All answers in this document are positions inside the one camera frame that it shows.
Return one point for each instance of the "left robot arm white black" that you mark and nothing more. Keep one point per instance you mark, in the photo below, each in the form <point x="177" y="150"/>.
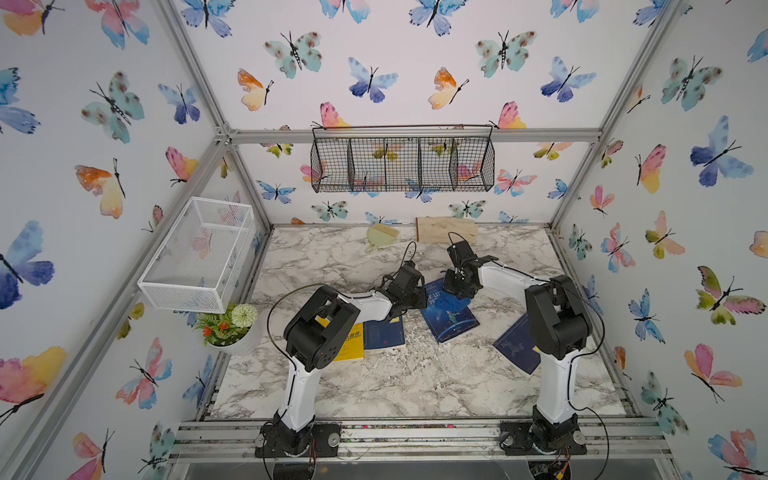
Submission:
<point x="314" y="339"/>

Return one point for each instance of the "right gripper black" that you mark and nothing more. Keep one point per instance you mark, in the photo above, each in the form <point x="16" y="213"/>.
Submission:
<point x="447" y="287"/>

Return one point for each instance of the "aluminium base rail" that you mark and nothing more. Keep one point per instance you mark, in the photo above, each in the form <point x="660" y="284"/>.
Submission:
<point x="354" y="440"/>

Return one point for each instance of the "navy yellow-label book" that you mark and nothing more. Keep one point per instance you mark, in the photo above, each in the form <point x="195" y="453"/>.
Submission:
<point x="516" y="344"/>

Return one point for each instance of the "dark blue yellow-label book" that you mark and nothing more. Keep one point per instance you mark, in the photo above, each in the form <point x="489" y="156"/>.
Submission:
<point x="379" y="335"/>

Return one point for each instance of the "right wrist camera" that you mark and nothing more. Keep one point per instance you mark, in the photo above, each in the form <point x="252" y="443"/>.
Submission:
<point x="461" y="253"/>

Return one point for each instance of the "potted flowers white pot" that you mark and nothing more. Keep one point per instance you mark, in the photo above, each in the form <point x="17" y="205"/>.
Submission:
<point x="235" y="332"/>

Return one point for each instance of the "blue Little Prince book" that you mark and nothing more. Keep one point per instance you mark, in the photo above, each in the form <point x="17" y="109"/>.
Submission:
<point x="446" y="316"/>

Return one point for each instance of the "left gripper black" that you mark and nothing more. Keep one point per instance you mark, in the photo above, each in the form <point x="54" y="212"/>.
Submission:
<point x="422" y="300"/>

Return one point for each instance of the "yellow cover book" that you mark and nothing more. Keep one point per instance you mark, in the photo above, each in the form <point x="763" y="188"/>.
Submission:
<point x="353" y="347"/>

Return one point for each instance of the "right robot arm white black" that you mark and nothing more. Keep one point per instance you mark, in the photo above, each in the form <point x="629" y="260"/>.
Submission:
<point x="559" y="328"/>

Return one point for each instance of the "black wire wall basket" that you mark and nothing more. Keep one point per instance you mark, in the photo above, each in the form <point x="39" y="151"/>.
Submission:
<point x="379" y="159"/>

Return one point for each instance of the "white mesh wall basket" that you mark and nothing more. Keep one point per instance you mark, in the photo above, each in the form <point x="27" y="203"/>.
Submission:
<point x="199" y="261"/>

